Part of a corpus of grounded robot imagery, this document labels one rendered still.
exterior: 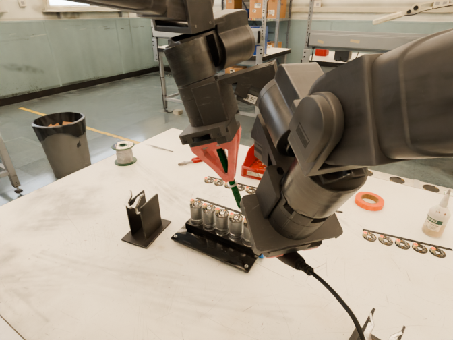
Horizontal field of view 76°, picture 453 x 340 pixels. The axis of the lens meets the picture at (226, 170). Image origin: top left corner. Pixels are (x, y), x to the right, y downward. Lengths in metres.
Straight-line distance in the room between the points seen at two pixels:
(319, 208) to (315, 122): 0.10
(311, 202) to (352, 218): 0.42
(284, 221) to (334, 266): 0.27
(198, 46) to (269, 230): 0.23
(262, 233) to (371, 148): 0.18
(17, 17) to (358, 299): 4.95
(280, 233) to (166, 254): 0.28
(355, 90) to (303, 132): 0.04
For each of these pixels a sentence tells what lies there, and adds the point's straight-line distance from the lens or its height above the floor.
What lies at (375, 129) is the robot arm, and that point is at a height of 1.08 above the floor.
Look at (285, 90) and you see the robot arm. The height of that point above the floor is 1.07.
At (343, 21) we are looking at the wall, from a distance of 4.80.
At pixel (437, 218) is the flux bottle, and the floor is 0.79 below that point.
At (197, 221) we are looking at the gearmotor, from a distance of 0.56.
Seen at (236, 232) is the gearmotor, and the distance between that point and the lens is 0.52.
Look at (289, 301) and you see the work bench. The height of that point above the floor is 0.75.
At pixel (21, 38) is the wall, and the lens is 5.06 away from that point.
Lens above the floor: 1.13
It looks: 29 degrees down
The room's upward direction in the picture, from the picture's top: straight up
